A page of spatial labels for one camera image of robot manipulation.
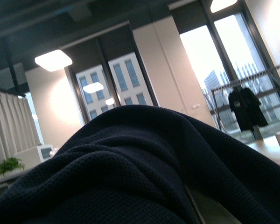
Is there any square ceiling lamp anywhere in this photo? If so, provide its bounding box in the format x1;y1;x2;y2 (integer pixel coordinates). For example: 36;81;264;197
35;49;73;72

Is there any metal clothes rack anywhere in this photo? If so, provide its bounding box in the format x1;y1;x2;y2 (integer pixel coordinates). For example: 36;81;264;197
203;63;280;140

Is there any black hanging coat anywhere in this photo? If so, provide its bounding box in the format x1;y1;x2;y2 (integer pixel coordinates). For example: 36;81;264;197
228;88;268;132

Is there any white cabinet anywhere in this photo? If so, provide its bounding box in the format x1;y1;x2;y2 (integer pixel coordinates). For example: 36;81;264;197
13;144;54;169

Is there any white pleated curtain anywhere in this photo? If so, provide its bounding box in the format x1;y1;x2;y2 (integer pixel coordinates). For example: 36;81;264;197
0;91;41;162

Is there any green potted plant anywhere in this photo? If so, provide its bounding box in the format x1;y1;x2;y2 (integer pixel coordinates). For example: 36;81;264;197
0;157;25;175

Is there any dark navy waffle garment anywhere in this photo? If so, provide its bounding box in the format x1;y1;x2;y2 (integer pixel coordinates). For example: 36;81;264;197
0;105;280;224

